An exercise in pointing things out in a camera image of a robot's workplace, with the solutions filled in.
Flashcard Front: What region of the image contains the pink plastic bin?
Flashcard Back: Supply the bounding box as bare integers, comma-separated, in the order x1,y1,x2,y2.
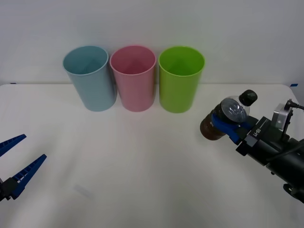
109,45,157,112

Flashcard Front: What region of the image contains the pale blue plastic bin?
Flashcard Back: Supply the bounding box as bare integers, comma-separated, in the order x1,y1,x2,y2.
62,45,117,112

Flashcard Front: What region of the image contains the dark drink bottle black cap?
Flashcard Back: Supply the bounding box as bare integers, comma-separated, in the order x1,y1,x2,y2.
199,89,258,141

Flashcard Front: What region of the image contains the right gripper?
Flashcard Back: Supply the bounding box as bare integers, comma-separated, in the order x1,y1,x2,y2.
210,114,290,167

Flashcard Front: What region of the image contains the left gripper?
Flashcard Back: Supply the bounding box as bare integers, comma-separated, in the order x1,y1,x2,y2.
0,134,48,203

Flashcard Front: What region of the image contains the green plastic bin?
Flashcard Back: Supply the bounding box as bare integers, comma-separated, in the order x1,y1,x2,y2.
158,46,205,114

